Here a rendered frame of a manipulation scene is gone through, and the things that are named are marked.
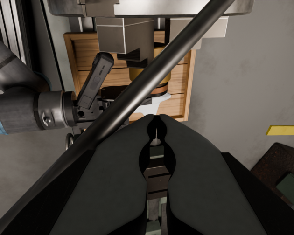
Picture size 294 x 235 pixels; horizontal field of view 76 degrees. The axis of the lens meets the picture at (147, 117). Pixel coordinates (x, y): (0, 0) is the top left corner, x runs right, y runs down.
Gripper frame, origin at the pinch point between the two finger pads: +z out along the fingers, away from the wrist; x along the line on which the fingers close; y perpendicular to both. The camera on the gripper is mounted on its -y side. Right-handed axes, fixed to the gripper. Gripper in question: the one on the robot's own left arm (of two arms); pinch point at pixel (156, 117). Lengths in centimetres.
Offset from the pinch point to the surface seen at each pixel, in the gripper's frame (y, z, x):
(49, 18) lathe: -2, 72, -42
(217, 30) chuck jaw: -2.2, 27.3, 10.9
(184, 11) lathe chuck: -5.5, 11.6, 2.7
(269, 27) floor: 10, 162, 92
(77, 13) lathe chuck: -5.4, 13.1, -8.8
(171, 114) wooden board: 28, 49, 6
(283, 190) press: 163, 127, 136
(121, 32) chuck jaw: -3.4, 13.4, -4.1
